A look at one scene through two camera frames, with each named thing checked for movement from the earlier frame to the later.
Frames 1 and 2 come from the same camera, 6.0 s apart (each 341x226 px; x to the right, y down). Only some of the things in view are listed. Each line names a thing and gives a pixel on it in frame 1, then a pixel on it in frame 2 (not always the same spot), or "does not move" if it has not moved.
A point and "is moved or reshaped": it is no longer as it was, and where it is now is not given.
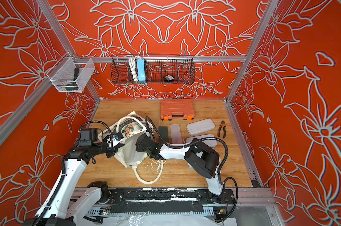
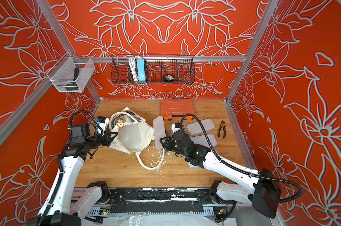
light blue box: x=141 y=70 does not move
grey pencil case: x=200 y=126 does not move
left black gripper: x=111 y=152 to x=108 y=138
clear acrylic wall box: x=71 y=74 does not move
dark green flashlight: x=73 y=85 does not move
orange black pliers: x=223 y=124 does not move
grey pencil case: x=210 y=142 does not move
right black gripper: x=140 y=145 to x=168 y=143
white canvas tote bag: x=128 y=131 is moved or reshaped
